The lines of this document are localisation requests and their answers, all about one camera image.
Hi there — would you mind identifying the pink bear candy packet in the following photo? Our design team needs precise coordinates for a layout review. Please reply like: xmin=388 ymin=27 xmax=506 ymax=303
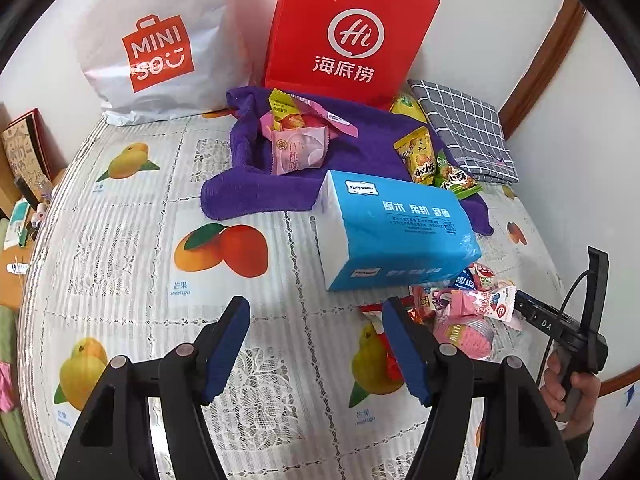
xmin=449 ymin=285 xmax=518 ymax=323

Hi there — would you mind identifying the white pink small snack packet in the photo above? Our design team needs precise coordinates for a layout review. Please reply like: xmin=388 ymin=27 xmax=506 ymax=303
xmin=433 ymin=304 xmax=494 ymax=360

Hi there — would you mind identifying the blue snack packet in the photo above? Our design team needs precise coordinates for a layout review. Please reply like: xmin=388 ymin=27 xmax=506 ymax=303
xmin=450 ymin=268 xmax=476 ymax=290

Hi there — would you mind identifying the red small snack packet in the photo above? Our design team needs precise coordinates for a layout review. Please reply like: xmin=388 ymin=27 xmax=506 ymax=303
xmin=359 ymin=296 xmax=437 ymax=384

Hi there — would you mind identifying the green snack packet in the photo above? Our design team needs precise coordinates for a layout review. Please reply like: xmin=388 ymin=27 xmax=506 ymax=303
xmin=433 ymin=150 xmax=482 ymax=200

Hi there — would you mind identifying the yellow triangular snack packet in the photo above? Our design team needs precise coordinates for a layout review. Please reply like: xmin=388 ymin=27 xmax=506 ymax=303
xmin=393 ymin=126 xmax=436 ymax=185

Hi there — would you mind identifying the pale pink peach cake packet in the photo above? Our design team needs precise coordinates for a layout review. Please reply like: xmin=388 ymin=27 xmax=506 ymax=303
xmin=271 ymin=127 xmax=329 ymax=176

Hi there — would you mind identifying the magenta yellow snack packet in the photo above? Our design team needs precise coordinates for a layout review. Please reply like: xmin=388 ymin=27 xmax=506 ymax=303
xmin=260 ymin=89 xmax=359 ymax=139

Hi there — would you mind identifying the pink strawberry snack packet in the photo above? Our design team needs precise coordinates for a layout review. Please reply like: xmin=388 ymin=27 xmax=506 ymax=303
xmin=469 ymin=262 xmax=514 ymax=292

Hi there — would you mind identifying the person right hand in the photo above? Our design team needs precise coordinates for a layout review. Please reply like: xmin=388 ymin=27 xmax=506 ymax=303
xmin=540 ymin=350 xmax=601 ymax=441

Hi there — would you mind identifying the fruit print tablecloth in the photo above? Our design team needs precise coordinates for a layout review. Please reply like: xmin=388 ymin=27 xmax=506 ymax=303
xmin=15 ymin=109 xmax=566 ymax=480

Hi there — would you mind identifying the blue tissue pack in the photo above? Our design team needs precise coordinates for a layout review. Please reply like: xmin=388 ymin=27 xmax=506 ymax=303
xmin=312 ymin=170 xmax=482 ymax=292

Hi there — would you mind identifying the grey checked folded cloth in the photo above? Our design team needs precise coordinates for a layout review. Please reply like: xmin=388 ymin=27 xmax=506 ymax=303
xmin=408 ymin=79 xmax=518 ymax=184

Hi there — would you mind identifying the yellow green chip bag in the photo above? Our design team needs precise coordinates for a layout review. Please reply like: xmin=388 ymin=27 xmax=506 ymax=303
xmin=390 ymin=93 xmax=427 ymax=124

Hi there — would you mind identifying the purple towel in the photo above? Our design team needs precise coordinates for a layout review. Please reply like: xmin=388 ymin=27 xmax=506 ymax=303
xmin=199 ymin=84 xmax=497 ymax=238

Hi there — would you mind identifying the patterned book box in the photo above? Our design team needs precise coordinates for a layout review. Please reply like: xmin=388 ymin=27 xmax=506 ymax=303
xmin=1 ymin=108 xmax=52 ymax=198

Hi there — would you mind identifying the red Haidilao paper bag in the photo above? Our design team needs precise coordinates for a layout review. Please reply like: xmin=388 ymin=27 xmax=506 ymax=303
xmin=264 ymin=0 xmax=440 ymax=110

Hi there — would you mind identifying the white Miniso plastic bag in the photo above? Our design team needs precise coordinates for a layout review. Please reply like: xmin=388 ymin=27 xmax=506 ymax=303
xmin=75 ymin=0 xmax=253 ymax=126

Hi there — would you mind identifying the brown wooden door frame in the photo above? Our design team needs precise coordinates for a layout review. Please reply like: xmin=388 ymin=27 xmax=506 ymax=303
xmin=499 ymin=0 xmax=587 ymax=140

